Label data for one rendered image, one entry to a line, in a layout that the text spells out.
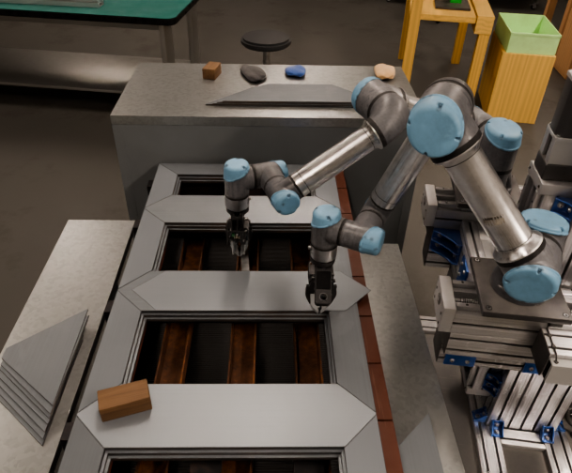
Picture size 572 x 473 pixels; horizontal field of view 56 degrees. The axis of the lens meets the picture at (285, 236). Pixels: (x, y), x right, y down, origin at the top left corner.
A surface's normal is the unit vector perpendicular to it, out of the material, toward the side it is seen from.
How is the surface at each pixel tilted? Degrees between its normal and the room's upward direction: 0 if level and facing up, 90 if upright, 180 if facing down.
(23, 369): 0
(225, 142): 90
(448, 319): 90
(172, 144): 90
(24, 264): 0
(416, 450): 0
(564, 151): 90
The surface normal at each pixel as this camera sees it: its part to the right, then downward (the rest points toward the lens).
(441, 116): -0.52, 0.46
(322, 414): 0.02, -0.79
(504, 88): -0.18, 0.60
